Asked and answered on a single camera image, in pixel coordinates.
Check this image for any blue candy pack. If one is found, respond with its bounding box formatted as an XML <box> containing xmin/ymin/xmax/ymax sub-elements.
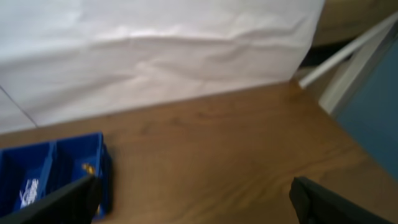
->
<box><xmin>18</xmin><ymin>179</ymin><xmax>40</xmax><ymax>210</ymax></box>

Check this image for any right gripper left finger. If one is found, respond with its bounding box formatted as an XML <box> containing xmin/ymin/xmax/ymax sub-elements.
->
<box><xmin>0</xmin><ymin>174</ymin><xmax>103</xmax><ymax>224</ymax></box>

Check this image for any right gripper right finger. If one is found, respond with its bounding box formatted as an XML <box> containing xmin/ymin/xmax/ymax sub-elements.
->
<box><xmin>289</xmin><ymin>176</ymin><xmax>396</xmax><ymax>224</ymax></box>

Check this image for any blue tray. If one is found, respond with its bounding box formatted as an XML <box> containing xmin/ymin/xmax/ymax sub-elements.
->
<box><xmin>0</xmin><ymin>132</ymin><xmax>113</xmax><ymax>220</ymax></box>

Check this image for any gold candy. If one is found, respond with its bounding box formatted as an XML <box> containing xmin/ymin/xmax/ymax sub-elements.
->
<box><xmin>81</xmin><ymin>162</ymin><xmax>96</xmax><ymax>175</ymax></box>

